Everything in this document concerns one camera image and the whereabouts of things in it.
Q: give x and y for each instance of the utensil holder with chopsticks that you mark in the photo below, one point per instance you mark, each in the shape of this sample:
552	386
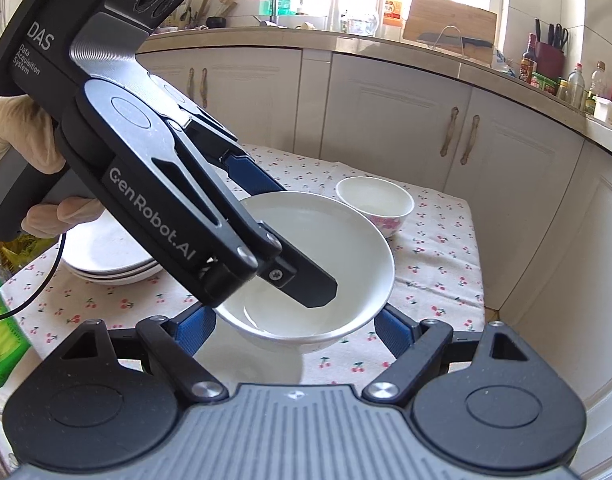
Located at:
220	7

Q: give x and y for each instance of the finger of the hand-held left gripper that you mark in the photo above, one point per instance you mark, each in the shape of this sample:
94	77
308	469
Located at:
306	285
253	175

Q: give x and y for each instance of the cherry print tablecloth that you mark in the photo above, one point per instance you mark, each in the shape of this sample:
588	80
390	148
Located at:
436	260

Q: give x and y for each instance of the white kitchen cabinet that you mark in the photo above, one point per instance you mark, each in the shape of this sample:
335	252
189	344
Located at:
386	110

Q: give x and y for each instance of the person's left hand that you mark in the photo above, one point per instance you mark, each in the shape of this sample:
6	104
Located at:
25	130

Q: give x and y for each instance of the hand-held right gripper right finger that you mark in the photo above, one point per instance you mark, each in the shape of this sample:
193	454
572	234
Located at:
396	332

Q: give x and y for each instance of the white bowl pink floral print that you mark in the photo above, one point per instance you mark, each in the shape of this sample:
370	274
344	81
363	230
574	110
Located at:
371	200

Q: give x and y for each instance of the green packet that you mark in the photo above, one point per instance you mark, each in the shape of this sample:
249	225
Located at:
5	335

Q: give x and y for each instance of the green box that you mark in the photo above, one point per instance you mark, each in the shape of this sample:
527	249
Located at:
543	83

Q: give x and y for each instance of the dark sauce bottle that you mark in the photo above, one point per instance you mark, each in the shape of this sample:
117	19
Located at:
527	62

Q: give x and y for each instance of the tall clear bottle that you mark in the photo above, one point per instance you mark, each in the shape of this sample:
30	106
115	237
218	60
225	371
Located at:
335	10

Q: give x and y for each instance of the glass jar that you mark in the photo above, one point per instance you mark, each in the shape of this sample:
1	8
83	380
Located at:
362	25

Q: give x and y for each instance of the beige kitchen countertop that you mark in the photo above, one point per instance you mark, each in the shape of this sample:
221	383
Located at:
336	42

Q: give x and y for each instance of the wooden cutting board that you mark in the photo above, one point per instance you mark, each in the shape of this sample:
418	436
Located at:
451	15

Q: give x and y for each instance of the cleaver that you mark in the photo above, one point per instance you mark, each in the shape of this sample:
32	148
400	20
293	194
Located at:
456	45

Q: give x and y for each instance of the white bowl faint floral print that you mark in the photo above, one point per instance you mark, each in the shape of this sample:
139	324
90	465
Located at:
336	230

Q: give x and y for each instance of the yellow label bottle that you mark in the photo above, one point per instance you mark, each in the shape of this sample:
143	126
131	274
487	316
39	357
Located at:
392	12

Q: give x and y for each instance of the white plastic container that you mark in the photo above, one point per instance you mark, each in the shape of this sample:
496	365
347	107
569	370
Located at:
611	112

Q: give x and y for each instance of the clear bottle with red cap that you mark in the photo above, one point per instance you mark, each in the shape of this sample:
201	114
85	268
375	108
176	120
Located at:
576	87

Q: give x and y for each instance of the red knife block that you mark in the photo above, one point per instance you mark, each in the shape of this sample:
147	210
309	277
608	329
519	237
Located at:
551	60

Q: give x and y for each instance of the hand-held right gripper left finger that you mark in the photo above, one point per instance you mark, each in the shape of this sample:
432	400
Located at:
193	330

